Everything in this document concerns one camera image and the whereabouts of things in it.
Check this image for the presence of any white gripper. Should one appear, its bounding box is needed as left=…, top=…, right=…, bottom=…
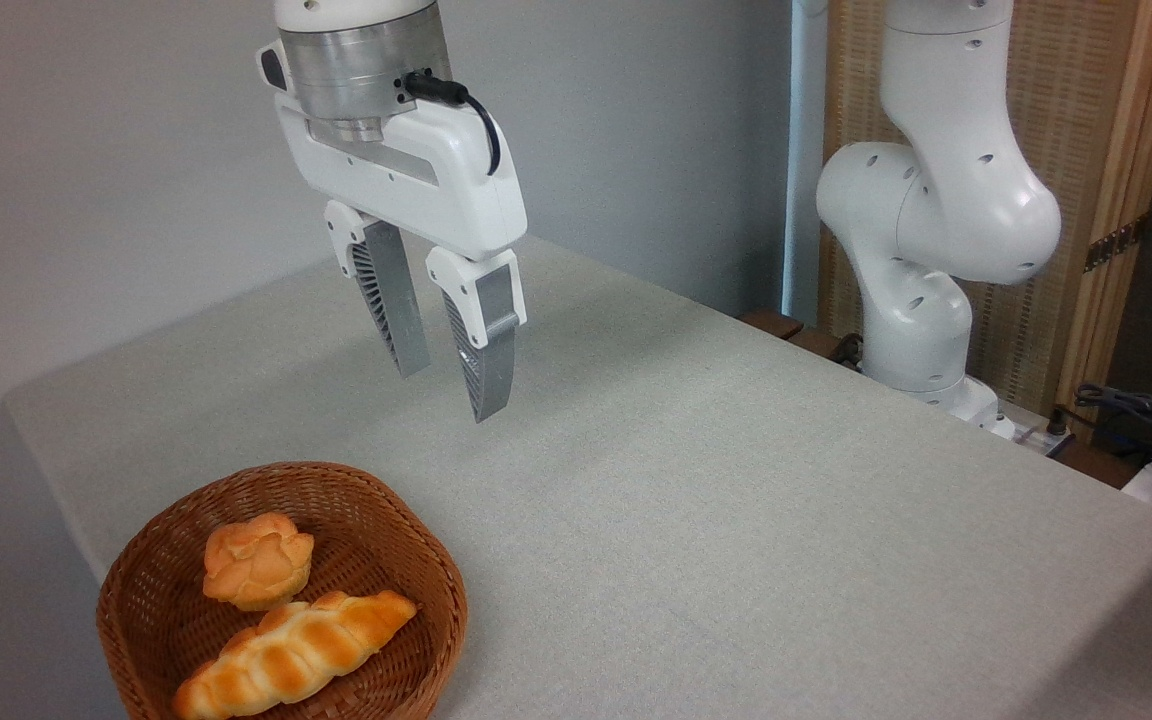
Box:
left=256, top=40, right=529, bottom=424

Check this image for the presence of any round flower-shaped bread bun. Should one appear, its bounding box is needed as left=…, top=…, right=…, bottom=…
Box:
left=202, top=512, right=316, bottom=612

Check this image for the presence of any long twisted bread loaf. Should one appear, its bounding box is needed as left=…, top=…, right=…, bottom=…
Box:
left=172, top=590, right=419, bottom=720

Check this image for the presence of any grey tablecloth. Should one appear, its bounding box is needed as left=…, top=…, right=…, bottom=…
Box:
left=1, top=235, right=1152, bottom=720

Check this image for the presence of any brown wicker basket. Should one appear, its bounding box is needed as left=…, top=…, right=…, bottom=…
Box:
left=96, top=461, right=469, bottom=720

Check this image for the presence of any metal screen hinge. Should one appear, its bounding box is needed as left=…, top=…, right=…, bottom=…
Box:
left=1084, top=214, right=1150, bottom=273

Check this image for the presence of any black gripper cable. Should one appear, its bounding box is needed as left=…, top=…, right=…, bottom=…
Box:
left=401, top=72, right=502, bottom=177

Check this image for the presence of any white vertical post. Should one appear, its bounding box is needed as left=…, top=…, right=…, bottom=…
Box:
left=781, top=0, right=829, bottom=326

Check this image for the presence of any grey cable bundle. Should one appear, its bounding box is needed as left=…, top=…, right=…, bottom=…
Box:
left=1074, top=383, right=1152, bottom=473

